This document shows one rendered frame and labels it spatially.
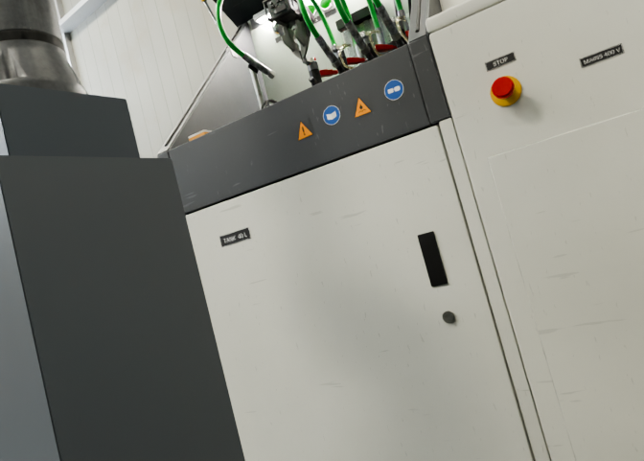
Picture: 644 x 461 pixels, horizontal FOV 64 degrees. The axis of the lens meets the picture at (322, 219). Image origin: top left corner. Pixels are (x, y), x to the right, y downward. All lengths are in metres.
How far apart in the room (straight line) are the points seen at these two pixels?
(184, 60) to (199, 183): 4.44
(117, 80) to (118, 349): 5.91
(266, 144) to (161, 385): 0.60
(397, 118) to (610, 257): 0.44
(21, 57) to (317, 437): 0.88
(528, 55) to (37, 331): 0.83
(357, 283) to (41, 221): 0.61
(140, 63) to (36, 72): 5.41
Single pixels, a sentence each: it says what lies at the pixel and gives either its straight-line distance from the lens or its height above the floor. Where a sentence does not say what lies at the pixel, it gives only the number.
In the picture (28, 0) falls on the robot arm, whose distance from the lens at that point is 0.86.
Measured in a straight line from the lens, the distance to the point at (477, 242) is 0.97.
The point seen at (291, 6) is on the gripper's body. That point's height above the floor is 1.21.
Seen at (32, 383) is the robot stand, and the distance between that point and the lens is 0.66.
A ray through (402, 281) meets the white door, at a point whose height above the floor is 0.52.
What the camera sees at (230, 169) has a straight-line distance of 1.19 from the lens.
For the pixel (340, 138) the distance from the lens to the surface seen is 1.05.
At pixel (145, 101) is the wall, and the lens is 6.08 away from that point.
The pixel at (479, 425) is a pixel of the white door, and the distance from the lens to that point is 1.05.
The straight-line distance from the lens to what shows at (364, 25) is 1.65.
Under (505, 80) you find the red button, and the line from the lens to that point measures 0.93.
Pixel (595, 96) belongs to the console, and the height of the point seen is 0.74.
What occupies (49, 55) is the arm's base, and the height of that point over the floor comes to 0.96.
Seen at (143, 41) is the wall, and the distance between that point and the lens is 6.19.
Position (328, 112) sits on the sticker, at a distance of 1.07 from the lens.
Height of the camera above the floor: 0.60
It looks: 4 degrees up
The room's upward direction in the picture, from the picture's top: 15 degrees counter-clockwise
